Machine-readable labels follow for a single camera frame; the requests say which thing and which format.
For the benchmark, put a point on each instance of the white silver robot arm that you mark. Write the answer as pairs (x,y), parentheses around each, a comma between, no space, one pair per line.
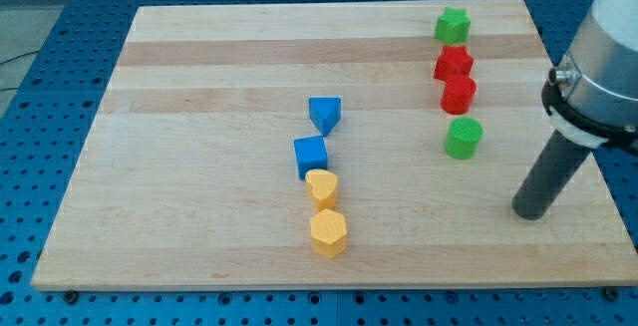
(591,95)

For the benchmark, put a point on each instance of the yellow hexagon block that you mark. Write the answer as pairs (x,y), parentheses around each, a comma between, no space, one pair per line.
(329,233)

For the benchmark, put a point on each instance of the blue cube block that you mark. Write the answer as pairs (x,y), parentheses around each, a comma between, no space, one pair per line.
(311,153)

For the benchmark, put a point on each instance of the blue triangle block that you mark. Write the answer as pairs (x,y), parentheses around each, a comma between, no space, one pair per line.
(325,113)

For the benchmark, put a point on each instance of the yellow heart block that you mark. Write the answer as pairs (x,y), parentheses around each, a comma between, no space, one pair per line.
(322,188)

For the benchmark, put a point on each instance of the wooden board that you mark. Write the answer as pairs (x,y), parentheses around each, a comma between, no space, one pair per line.
(188,177)

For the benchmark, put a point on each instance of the green cylinder block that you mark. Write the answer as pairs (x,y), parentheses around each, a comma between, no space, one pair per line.
(463,137)

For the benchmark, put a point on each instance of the red cylinder block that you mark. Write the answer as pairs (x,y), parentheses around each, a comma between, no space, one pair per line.
(458,94)

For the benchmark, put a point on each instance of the red star block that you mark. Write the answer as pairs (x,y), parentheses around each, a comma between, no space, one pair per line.
(453,61)

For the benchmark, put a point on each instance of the green star block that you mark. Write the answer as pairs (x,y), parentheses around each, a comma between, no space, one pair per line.
(453,26)

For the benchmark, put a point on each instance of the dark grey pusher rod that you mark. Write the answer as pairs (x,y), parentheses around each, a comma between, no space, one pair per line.
(558,162)

